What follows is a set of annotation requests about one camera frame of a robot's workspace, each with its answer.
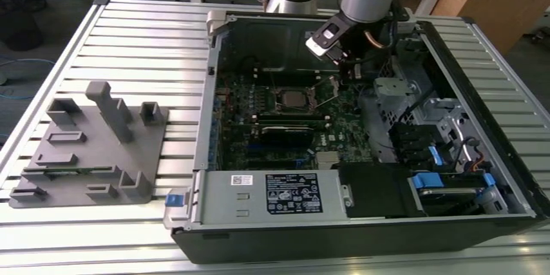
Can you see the blue disk bay tab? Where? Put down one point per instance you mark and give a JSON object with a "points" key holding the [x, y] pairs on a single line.
{"points": [[435, 156]]}

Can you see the green motherboard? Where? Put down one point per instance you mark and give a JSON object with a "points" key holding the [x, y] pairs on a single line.
{"points": [[350, 146]]}

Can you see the grey parts rack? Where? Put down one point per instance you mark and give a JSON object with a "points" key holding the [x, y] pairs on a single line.
{"points": [[146, 146]]}

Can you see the silver drive cage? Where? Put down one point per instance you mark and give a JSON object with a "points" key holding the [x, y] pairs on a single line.
{"points": [[389, 86]]}

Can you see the RAM slot white clips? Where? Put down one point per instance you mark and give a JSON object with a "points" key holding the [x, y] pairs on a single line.
{"points": [[290, 123]]}

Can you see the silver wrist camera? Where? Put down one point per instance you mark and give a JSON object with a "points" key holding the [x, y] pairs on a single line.
{"points": [[322, 43]]}

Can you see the black graphics card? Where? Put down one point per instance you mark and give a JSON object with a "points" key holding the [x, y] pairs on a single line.
{"points": [[286, 136]]}

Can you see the blue disk carrier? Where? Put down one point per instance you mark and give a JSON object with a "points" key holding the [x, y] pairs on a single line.
{"points": [[425, 180]]}

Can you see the green RAM stick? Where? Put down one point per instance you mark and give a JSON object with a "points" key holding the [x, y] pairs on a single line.
{"points": [[65, 171]]}

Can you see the black waste bin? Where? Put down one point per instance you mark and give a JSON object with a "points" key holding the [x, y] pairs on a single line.
{"points": [[23, 35]]}

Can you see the black PC case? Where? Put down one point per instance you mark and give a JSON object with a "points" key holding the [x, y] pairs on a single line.
{"points": [[344, 246]]}

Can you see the CPU socket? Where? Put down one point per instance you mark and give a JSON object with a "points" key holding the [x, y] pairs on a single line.
{"points": [[313, 99]]}

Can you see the small silver heat sink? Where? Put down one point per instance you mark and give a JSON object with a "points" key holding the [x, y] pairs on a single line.
{"points": [[329, 158]]}

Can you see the silver power supply unit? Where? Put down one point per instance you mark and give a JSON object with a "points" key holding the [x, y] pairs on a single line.
{"points": [[233, 197]]}

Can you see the blue case latch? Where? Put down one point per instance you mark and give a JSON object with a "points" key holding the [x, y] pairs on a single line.
{"points": [[174, 201]]}

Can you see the black plastic disk bay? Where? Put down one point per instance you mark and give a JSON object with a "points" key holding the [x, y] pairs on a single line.
{"points": [[413, 139]]}

